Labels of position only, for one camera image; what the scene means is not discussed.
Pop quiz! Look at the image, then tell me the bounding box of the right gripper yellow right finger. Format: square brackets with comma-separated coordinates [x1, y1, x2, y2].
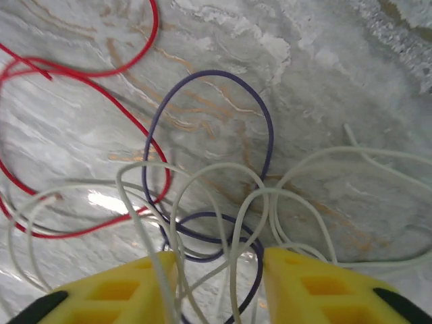
[263, 248, 432, 324]

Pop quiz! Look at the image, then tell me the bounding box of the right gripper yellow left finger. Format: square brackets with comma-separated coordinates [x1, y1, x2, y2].
[6, 251, 180, 324]

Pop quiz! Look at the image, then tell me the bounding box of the white thin cable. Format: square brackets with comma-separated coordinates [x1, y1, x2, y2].
[0, 123, 432, 324]

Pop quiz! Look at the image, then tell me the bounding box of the purple thin cable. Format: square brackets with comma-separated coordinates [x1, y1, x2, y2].
[141, 70, 275, 324]

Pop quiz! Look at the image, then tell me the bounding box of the red thin cable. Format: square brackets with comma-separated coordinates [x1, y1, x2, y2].
[0, 0, 171, 240]

